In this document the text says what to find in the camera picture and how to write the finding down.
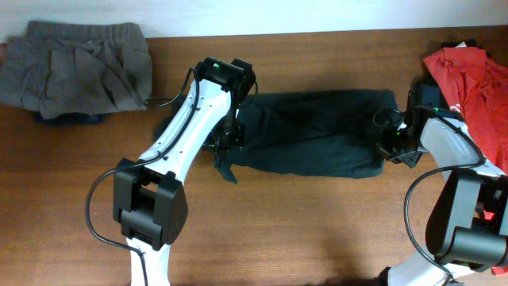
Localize black Nike t-shirt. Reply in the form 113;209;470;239
154;88;400;184

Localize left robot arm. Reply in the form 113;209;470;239
113;57;256;285

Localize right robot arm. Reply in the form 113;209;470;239
375;83;507;286

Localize black logo t-shirt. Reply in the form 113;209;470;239
407;39;491;118

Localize red mesh shirt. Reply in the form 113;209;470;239
421;46;508;276

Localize folded dark navy garment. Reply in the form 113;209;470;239
33;113;108;127

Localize folded grey shorts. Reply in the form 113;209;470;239
1;21;152;119

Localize right black cable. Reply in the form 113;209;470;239
403;105;487;286

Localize black cable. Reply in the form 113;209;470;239
84;67;260;286
403;105;487;286

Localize left black cable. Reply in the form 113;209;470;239
84;67;260;286

